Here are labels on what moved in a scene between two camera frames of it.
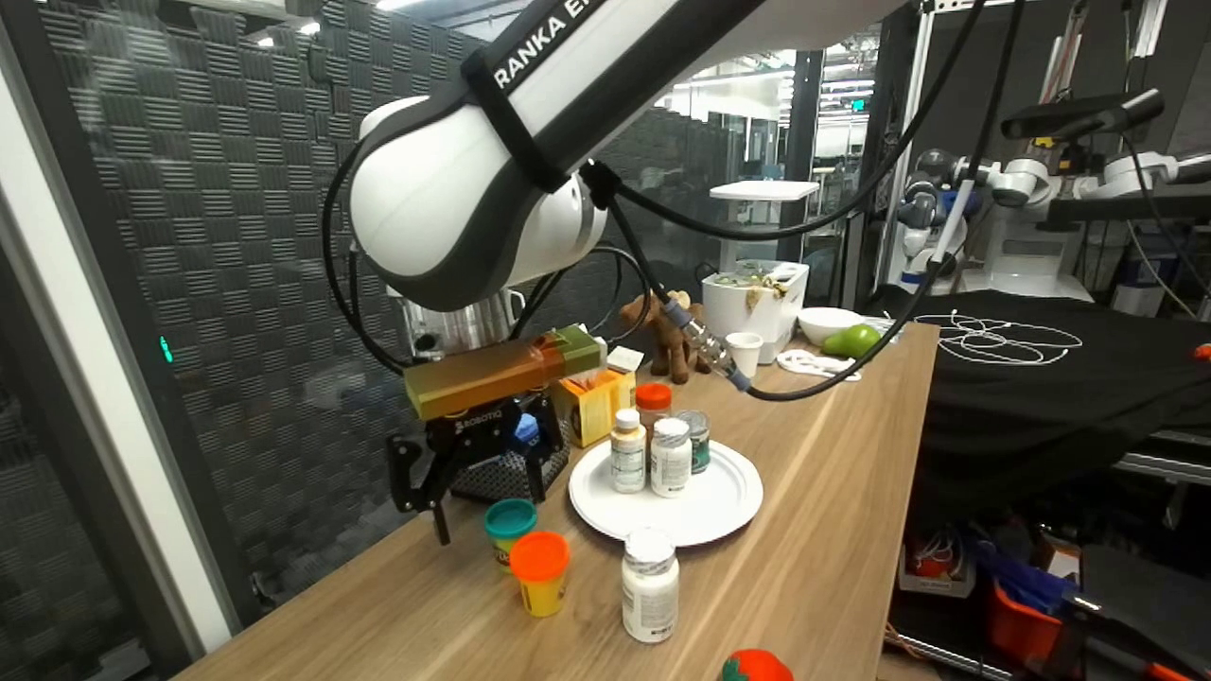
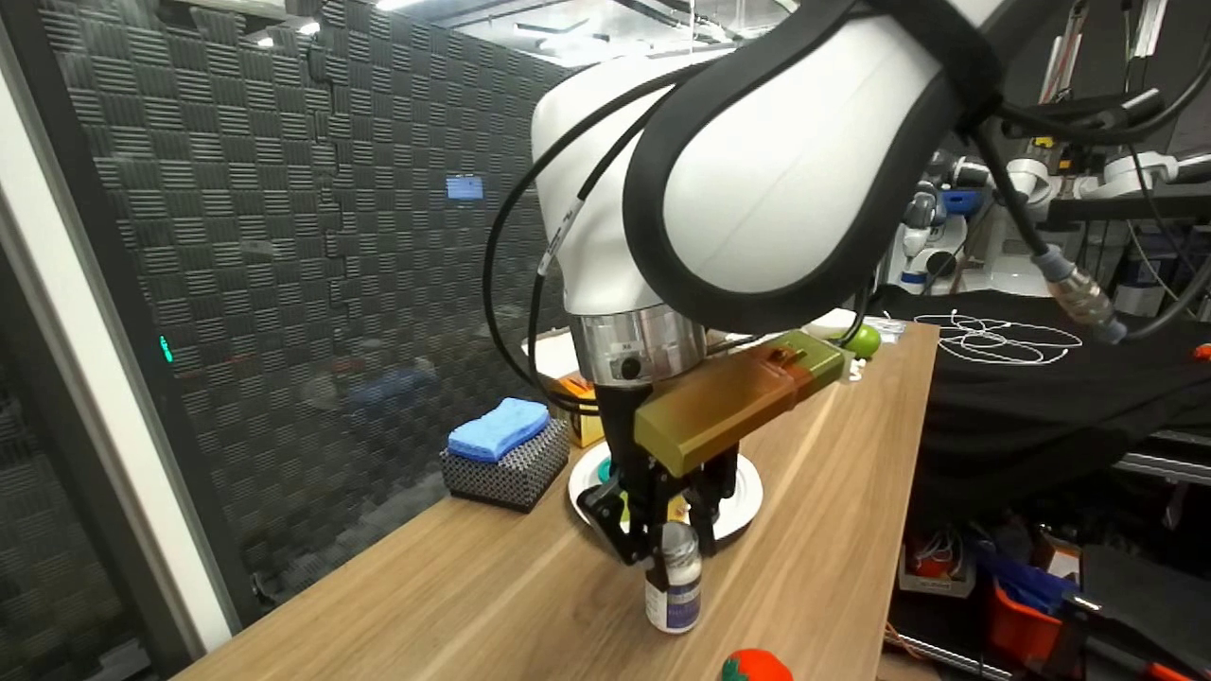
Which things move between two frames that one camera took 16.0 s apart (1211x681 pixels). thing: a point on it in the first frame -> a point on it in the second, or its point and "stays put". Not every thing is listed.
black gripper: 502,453 -> 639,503
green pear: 856,343 stays put
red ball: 755,662 stays put
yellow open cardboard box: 594,403 stays put
